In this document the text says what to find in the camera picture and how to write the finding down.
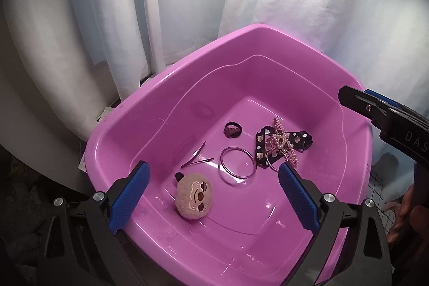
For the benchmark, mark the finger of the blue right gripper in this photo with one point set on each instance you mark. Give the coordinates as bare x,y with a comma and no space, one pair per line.
364,104
391,102

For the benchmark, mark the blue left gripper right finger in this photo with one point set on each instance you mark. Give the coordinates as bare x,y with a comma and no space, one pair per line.
303,204

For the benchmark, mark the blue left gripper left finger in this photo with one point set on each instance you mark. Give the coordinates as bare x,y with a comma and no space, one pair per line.
124,195

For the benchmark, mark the beige plush sloth charm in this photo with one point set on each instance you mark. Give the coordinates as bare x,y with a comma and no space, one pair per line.
194,195

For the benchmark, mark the black patterned lanyard keyring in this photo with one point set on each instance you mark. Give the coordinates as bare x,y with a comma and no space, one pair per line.
301,141

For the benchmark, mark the pearl hair claw clip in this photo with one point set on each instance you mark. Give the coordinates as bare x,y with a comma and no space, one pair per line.
278,144

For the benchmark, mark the thin metal hair pin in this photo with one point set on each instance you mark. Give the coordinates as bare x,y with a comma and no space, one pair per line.
196,159

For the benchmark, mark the silver bangle pair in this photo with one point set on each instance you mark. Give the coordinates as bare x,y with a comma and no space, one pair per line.
237,166

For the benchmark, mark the person right hand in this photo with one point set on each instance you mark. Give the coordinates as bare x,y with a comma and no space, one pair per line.
410,214

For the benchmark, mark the pink plastic tub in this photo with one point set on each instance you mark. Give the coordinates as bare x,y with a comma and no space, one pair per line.
208,217

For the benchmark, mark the white curtain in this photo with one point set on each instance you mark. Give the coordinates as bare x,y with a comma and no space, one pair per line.
63,61

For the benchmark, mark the white floor lamp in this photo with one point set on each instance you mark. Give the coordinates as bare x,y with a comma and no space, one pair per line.
153,21

